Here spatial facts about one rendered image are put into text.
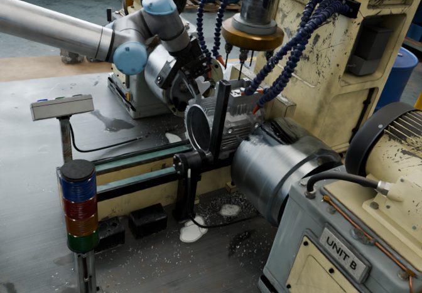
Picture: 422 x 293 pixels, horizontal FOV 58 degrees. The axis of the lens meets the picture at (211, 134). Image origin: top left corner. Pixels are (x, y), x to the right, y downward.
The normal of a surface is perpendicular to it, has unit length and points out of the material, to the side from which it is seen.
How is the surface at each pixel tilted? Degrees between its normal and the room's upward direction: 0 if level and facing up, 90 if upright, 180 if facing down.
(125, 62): 93
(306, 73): 90
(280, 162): 43
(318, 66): 90
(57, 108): 56
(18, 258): 0
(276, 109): 90
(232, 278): 0
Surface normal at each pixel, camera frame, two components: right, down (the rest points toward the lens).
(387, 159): -0.78, -0.04
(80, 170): 0.13, -0.82
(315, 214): -0.85, 0.19
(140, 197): 0.51, 0.53
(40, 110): 0.50, -0.02
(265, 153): -0.53, -0.42
